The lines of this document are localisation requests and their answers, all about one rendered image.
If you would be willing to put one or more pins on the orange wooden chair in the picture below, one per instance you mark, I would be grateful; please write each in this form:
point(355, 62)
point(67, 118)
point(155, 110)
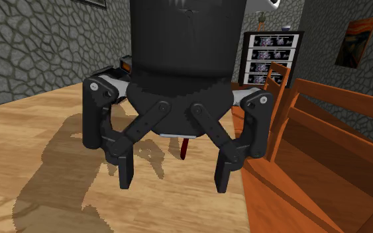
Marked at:
point(278, 84)
point(318, 193)

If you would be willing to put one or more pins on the dark framed wall picture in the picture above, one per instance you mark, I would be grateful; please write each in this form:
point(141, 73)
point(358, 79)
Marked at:
point(91, 2)

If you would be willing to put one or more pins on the dark red thin stick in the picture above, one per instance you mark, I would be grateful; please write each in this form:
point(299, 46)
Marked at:
point(183, 149)

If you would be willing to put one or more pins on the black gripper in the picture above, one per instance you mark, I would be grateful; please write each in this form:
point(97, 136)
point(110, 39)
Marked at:
point(183, 48)

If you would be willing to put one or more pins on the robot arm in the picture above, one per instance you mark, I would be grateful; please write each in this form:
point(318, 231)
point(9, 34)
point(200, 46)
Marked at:
point(259, 4)

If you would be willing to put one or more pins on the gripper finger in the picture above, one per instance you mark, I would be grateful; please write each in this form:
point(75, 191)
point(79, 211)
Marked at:
point(258, 129)
point(95, 113)

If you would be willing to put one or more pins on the black chest of drawers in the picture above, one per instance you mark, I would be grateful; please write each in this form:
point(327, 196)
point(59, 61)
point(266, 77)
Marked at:
point(270, 46)

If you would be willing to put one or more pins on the orange framed wall picture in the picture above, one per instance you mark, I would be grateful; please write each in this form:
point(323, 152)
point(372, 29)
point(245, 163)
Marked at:
point(355, 42)

